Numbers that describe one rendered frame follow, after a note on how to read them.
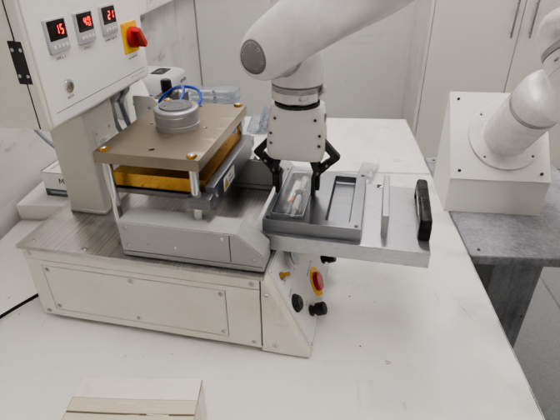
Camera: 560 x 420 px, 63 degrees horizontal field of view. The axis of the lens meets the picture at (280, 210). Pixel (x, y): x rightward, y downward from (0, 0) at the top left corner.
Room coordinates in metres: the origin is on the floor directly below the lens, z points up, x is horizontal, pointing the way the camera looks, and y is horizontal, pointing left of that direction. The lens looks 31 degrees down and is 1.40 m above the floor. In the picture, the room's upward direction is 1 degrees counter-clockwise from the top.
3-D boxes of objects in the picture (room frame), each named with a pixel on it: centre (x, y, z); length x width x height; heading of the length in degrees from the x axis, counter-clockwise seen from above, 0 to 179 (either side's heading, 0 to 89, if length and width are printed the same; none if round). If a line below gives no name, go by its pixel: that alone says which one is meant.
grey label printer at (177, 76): (1.75, 0.49, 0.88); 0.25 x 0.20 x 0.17; 79
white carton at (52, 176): (1.19, 0.56, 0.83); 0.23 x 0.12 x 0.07; 168
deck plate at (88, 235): (0.79, 0.22, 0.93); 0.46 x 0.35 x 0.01; 78
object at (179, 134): (0.81, 0.21, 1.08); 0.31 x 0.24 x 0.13; 168
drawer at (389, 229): (0.72, -0.12, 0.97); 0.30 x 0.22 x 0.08; 78
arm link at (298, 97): (0.73, -0.03, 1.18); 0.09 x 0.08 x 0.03; 78
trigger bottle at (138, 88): (1.61, 0.51, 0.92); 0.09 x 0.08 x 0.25; 41
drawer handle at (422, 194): (0.69, -0.25, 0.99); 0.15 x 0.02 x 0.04; 168
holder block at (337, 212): (0.73, -0.07, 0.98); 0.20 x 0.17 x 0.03; 168
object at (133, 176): (0.79, 0.18, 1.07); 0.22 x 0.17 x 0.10; 168
